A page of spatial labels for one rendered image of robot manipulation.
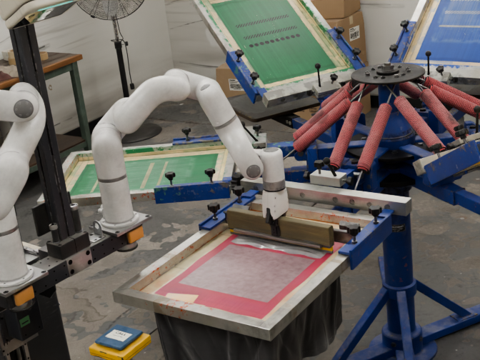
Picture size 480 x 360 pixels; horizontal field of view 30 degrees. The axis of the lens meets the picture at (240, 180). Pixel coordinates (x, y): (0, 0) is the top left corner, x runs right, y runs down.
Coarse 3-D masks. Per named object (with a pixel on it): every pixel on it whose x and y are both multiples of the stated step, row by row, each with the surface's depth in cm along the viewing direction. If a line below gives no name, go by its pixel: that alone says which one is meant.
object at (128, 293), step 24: (312, 216) 322; (336, 216) 316; (360, 216) 312; (192, 240) 310; (168, 264) 297; (336, 264) 281; (120, 288) 282; (312, 288) 268; (168, 312) 270; (192, 312) 264; (216, 312) 261; (288, 312) 257; (264, 336) 251
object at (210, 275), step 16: (208, 256) 304; (224, 256) 303; (240, 256) 301; (256, 256) 300; (192, 272) 295; (208, 272) 293; (224, 272) 292; (240, 272) 291; (160, 288) 287; (176, 288) 286; (192, 288) 284; (208, 288) 283; (224, 288) 282
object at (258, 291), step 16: (272, 256) 299; (288, 256) 297; (304, 256) 296; (256, 272) 289; (272, 272) 288; (288, 272) 287; (304, 272) 286; (240, 288) 281; (256, 288) 280; (272, 288) 278; (288, 288) 277; (208, 304) 273; (224, 304) 272; (240, 304) 271; (256, 304) 270; (272, 304) 269
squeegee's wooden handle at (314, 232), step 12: (228, 216) 314; (240, 216) 311; (252, 216) 308; (240, 228) 313; (252, 228) 309; (264, 228) 306; (288, 228) 301; (300, 228) 298; (312, 228) 295; (324, 228) 292; (312, 240) 297; (324, 240) 294
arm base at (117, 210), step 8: (104, 184) 286; (112, 184) 286; (120, 184) 287; (128, 184) 290; (104, 192) 287; (112, 192) 286; (120, 192) 287; (128, 192) 290; (104, 200) 289; (112, 200) 288; (120, 200) 288; (128, 200) 290; (104, 208) 290; (112, 208) 289; (120, 208) 289; (128, 208) 291; (104, 216) 293; (112, 216) 290; (120, 216) 290; (128, 216) 291; (136, 216) 294; (104, 224) 291; (112, 224) 290; (120, 224) 290; (128, 224) 290
